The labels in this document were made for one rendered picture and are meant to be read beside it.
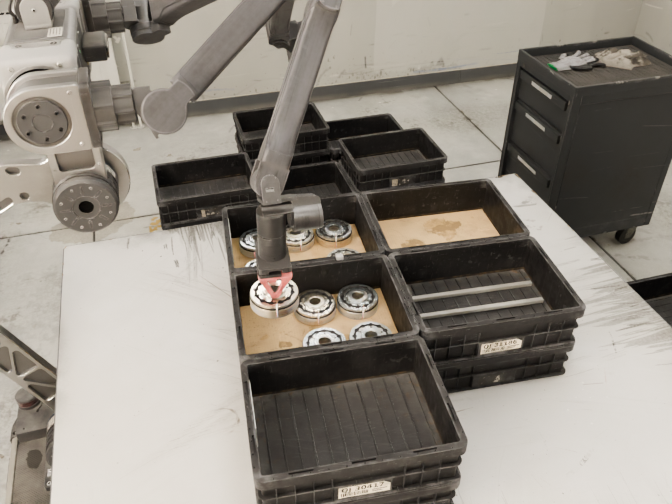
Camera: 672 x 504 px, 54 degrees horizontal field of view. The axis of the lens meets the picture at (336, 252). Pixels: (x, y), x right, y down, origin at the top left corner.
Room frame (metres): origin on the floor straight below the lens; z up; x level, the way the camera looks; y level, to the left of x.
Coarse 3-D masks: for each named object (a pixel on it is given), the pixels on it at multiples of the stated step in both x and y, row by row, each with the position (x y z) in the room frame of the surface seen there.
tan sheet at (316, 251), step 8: (352, 224) 1.61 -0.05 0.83; (352, 232) 1.57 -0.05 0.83; (232, 240) 1.53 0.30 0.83; (352, 240) 1.53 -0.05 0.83; (360, 240) 1.53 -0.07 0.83; (312, 248) 1.49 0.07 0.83; (320, 248) 1.49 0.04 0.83; (328, 248) 1.49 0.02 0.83; (336, 248) 1.49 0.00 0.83; (352, 248) 1.49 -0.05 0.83; (360, 248) 1.49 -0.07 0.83; (240, 256) 1.45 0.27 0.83; (296, 256) 1.45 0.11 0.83; (304, 256) 1.45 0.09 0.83; (312, 256) 1.45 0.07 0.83; (320, 256) 1.45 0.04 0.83; (240, 264) 1.42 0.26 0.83
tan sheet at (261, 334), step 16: (336, 304) 1.25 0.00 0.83; (384, 304) 1.25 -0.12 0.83; (256, 320) 1.19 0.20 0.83; (272, 320) 1.19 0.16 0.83; (288, 320) 1.19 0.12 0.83; (336, 320) 1.19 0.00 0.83; (352, 320) 1.19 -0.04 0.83; (368, 320) 1.19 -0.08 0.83; (384, 320) 1.19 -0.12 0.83; (256, 336) 1.14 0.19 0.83; (272, 336) 1.14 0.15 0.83; (288, 336) 1.14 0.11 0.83; (304, 336) 1.14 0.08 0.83; (256, 352) 1.08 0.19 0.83
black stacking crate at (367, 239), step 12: (324, 204) 1.60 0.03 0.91; (336, 204) 1.60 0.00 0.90; (348, 204) 1.61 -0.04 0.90; (228, 216) 1.54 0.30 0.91; (240, 216) 1.55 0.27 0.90; (252, 216) 1.55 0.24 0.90; (324, 216) 1.60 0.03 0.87; (336, 216) 1.60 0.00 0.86; (348, 216) 1.61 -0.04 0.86; (360, 216) 1.55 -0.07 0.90; (240, 228) 1.55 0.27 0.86; (252, 228) 1.55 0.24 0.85; (360, 228) 1.55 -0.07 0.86; (372, 240) 1.42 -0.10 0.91
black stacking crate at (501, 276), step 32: (416, 256) 1.34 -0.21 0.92; (448, 256) 1.36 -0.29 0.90; (480, 256) 1.37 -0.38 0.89; (512, 256) 1.39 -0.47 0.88; (416, 288) 1.32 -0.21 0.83; (448, 288) 1.32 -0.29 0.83; (512, 288) 1.32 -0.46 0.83; (544, 288) 1.29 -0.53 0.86; (448, 320) 1.20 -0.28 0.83; (480, 320) 1.20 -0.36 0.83; (448, 352) 1.06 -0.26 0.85; (480, 352) 1.08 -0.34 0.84; (512, 352) 1.09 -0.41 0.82
